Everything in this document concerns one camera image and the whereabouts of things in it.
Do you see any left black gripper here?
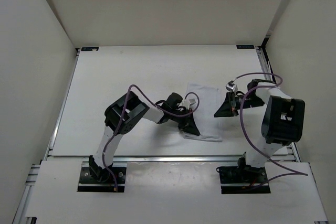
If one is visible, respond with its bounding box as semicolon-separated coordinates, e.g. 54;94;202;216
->
169;108;198;135

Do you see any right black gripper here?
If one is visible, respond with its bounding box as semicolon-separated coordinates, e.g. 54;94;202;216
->
214;90;264;117

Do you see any white skirt cloth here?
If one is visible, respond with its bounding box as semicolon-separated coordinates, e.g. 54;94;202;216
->
183;82;223;142

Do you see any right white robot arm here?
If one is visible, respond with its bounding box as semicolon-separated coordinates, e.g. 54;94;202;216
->
214;79;305;182

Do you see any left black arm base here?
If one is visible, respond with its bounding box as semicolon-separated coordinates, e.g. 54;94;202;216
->
77;164;127;193

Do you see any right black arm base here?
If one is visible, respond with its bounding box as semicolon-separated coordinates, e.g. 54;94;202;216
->
216;158;271;195

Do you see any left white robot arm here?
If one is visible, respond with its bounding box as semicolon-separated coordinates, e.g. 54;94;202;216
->
89;91;200;183

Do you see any right blue corner label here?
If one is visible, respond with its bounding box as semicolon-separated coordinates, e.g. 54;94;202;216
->
236;45;255;49

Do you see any blue corner label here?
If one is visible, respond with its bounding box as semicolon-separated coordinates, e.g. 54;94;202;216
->
81;47;99;51
236;45;255;49

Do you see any left blue corner label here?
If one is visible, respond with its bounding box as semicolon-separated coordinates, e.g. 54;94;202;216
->
81;47;99;51

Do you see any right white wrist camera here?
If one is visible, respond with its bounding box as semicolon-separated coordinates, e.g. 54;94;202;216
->
225;80;238;93

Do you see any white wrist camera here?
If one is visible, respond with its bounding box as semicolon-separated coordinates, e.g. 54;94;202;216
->
225;80;238;93
181;99;196;110

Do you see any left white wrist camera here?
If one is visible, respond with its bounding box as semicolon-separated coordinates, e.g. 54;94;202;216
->
181;99;196;110

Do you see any aluminium frame rail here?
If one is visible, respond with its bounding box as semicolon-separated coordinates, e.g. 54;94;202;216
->
41;155;301;163

